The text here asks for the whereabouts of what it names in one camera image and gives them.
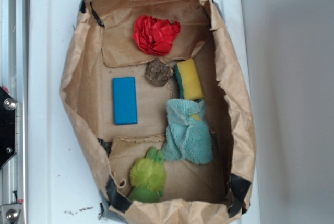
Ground yellow green sponge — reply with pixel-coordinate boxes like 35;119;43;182
174;58;204;100

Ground light blue cloth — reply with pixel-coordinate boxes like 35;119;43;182
162;99;213;164

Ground black metal bracket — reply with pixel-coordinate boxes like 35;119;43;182
0;87;17;169

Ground blue rectangular block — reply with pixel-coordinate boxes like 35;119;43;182
112;77;138;125

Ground green plush animal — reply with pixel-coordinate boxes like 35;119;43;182
128;147;166;203

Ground silver corner bracket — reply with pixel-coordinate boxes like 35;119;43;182
1;204;22;224

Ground aluminium frame rail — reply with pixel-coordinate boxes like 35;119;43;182
1;0;29;223

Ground brown paper bag box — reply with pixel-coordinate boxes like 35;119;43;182
61;0;256;223

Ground brown rough stone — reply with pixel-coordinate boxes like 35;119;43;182
145;58;174;87

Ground crumpled red paper ball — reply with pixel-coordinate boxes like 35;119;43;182
132;15;181;56

